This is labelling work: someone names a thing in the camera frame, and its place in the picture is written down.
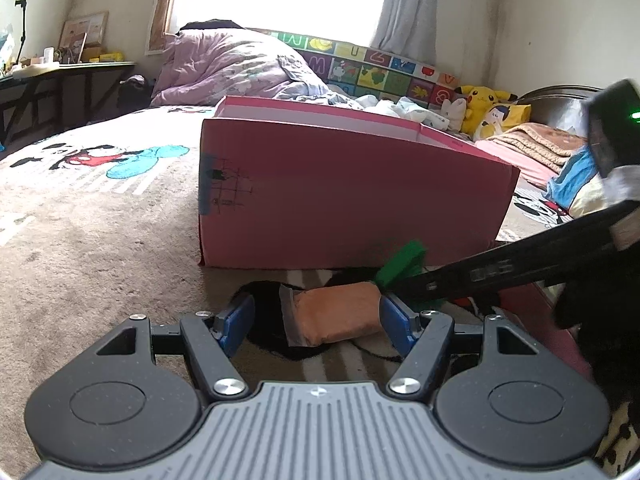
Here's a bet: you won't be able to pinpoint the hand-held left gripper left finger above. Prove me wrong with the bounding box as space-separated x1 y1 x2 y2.
95 294 256 403

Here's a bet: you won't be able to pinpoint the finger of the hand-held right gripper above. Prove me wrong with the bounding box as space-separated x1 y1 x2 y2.
394 200 622 305

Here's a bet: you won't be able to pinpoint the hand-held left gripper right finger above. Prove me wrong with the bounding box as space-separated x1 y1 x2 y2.
380 294 541 402

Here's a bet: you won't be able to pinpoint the orange packet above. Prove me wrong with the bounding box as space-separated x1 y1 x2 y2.
280 281 384 347

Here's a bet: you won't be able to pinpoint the green plastic clip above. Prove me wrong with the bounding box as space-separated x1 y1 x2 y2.
375 241 429 292

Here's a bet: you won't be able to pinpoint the pink cardboard box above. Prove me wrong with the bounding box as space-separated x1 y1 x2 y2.
197 95 521 269

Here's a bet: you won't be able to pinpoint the dark bed headboard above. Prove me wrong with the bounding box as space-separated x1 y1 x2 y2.
517 85 607 137

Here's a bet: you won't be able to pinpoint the blue cloth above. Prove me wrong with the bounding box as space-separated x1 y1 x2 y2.
545 146 602 211

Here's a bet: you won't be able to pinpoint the brown fleece blanket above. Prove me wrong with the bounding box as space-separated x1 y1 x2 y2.
482 122 589 174

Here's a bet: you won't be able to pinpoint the cream pillow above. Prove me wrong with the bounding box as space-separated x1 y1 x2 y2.
570 174 617 219

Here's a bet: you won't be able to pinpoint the pink sheet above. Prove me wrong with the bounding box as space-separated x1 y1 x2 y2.
475 139 559 189

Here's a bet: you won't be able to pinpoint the yellow cartoon cushion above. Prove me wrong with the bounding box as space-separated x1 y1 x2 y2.
472 102 532 142

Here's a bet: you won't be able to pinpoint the yellow plush toy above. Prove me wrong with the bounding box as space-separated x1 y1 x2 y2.
454 83 519 134

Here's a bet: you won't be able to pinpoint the white plush toy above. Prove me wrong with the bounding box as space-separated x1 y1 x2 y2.
440 97 469 132

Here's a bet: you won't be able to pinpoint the white crumpled clothes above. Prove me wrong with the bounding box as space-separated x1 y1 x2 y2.
330 92 451 132

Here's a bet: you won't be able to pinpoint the colourful alphabet play mat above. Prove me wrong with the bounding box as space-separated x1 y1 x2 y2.
270 30 464 111

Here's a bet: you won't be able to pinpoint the grey curtain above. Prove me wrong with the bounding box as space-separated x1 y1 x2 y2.
370 0 454 54

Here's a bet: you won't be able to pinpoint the dark bag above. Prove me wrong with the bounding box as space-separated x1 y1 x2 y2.
120 75 156 109

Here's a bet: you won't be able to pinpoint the purple duvet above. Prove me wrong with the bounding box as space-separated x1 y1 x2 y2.
150 29 351 109

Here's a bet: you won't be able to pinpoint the yellow boxes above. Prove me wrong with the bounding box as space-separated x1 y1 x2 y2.
82 46 124 64

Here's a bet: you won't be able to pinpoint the black desk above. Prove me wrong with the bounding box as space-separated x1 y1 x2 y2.
0 61 139 147

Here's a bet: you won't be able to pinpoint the black phone stand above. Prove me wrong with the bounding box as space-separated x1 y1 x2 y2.
13 0 29 64

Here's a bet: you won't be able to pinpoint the wooden picture frame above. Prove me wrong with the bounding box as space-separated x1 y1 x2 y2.
59 11 110 52

